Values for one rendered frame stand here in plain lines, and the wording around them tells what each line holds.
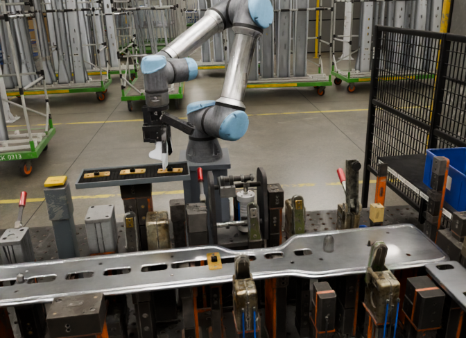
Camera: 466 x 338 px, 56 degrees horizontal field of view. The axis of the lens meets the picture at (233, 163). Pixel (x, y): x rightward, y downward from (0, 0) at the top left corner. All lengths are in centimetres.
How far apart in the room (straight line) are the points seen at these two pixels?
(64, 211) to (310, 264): 82
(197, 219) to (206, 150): 41
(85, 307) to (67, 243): 52
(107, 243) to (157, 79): 52
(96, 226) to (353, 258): 76
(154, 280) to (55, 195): 50
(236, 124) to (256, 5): 42
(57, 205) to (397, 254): 108
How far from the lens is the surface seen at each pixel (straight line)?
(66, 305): 118
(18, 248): 147
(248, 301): 112
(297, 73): 846
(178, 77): 146
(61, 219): 161
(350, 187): 147
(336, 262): 131
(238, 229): 150
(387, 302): 120
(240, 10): 168
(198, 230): 143
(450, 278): 133
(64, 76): 890
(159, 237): 139
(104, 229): 139
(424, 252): 142
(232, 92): 164
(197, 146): 175
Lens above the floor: 171
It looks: 20 degrees down
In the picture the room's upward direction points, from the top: 2 degrees counter-clockwise
